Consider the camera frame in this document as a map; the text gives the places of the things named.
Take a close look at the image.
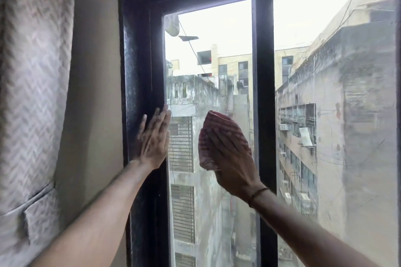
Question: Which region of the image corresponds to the beige zigzag patterned curtain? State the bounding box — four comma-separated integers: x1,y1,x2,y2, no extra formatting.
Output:
0,0,76,267

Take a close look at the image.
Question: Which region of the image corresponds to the dark thread wrist bracelet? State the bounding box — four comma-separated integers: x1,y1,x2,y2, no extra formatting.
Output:
248,187,271,209

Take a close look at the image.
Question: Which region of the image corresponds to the yellow distant building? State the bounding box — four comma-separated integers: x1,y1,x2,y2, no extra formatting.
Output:
171,45,310,89

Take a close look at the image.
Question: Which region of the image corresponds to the narrow window glass pane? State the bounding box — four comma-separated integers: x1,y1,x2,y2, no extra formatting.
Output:
163,0,261,267

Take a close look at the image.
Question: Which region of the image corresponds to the beige curtain tieback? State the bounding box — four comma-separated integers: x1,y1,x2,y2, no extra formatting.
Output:
0,181,61,245

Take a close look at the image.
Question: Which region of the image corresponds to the person's right hand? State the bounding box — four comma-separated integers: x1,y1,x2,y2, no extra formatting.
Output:
205,125,270,204

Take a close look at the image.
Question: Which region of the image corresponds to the red striped cleaning cloth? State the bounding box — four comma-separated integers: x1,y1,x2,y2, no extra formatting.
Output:
199,110,252,172

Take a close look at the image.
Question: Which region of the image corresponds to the wide window glass pane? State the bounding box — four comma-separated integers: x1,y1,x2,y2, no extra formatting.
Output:
273,0,396,267

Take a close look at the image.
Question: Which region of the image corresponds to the person's left hand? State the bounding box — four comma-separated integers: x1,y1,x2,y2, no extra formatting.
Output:
130,104,172,170

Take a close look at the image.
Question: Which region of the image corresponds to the large weathered grey building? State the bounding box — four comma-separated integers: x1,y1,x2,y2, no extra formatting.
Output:
275,0,396,267

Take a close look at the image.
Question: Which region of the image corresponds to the person's left forearm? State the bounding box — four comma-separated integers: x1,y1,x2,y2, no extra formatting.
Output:
30,160,158,267

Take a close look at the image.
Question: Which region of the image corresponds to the grey concrete building with louvres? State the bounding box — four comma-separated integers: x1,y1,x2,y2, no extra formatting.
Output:
166,74,255,267

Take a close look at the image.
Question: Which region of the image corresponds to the person's right forearm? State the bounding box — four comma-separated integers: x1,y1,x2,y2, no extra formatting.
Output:
250,189,390,267

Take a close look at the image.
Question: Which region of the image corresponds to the thin outdoor cable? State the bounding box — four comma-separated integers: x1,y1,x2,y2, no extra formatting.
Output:
179,20,211,77

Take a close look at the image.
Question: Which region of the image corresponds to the black window frame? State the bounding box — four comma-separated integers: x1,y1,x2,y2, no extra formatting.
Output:
118,0,401,267

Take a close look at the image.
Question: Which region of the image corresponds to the white outdoor pipe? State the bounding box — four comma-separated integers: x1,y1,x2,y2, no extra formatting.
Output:
164,15,180,38

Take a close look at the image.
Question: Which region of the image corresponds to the white hanging sheet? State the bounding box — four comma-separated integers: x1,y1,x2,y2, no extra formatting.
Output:
298,127,314,147

